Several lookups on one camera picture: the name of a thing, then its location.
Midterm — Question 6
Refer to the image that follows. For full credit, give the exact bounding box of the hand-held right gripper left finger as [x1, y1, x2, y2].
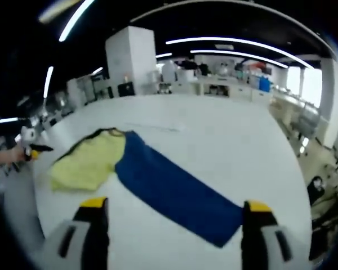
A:
[42, 196, 110, 270]

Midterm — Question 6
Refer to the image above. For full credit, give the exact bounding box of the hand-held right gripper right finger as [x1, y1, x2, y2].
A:
[241, 200, 313, 270]

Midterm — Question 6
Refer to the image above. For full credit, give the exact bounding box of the yellow blue grey garment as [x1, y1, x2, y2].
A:
[49, 127, 244, 249]

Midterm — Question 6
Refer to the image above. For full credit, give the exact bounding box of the person's left hand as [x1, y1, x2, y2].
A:
[11, 146, 26, 163]

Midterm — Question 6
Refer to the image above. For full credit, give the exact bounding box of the ceiling light strip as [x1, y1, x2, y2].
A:
[166, 36, 314, 69]
[189, 49, 289, 69]
[43, 66, 55, 98]
[59, 0, 95, 43]

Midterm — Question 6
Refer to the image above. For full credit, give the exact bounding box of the black box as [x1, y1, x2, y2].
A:
[118, 82, 136, 97]

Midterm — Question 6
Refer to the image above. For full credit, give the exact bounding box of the white square pillar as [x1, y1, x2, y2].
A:
[105, 25, 157, 97]

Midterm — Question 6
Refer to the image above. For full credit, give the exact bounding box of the blue bin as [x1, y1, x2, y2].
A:
[259, 76, 272, 93]

